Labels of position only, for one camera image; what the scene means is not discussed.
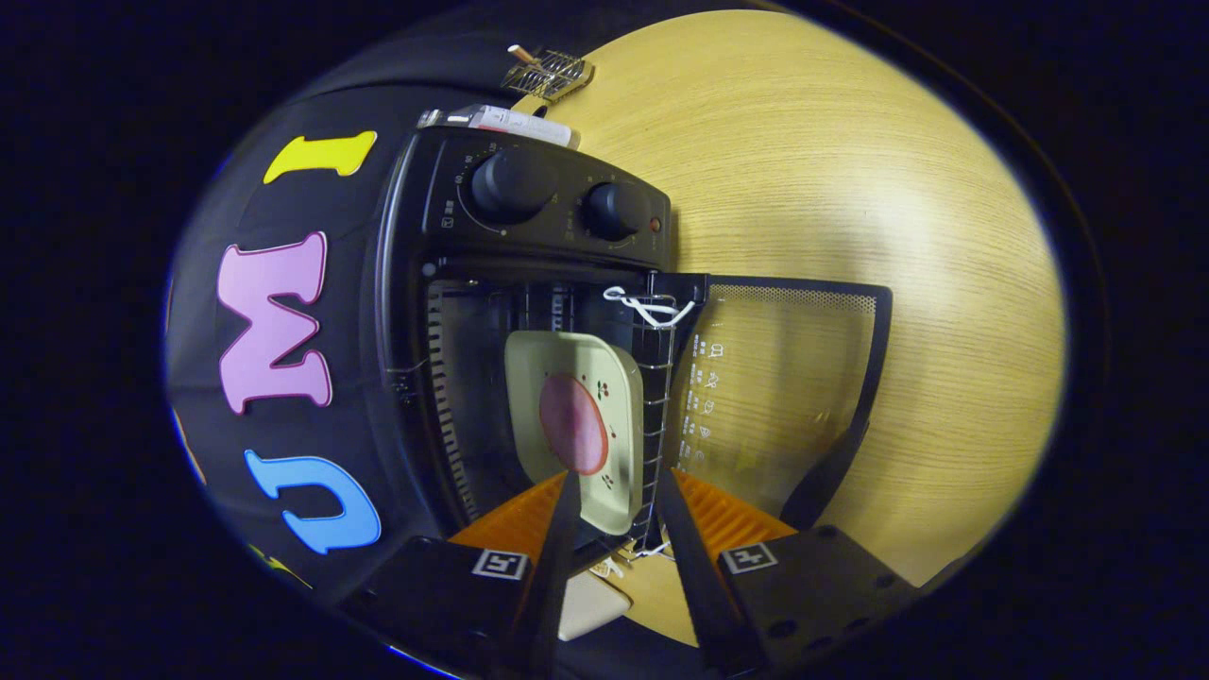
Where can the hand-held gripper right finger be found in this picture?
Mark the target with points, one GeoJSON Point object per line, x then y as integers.
{"type": "Point", "coordinates": [694, 567]}

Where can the cream square tray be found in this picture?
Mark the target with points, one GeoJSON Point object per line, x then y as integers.
{"type": "Point", "coordinates": [538, 368]}

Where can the clear plastic bottle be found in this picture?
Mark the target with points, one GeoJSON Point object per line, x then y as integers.
{"type": "Point", "coordinates": [510, 121]}

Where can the black toaster oven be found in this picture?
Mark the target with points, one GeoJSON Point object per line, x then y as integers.
{"type": "Point", "coordinates": [444, 217]}

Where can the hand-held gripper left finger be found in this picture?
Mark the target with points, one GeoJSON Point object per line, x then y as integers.
{"type": "Point", "coordinates": [557, 557]}

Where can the pink ham slice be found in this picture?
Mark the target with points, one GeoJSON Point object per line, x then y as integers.
{"type": "Point", "coordinates": [571, 425]}

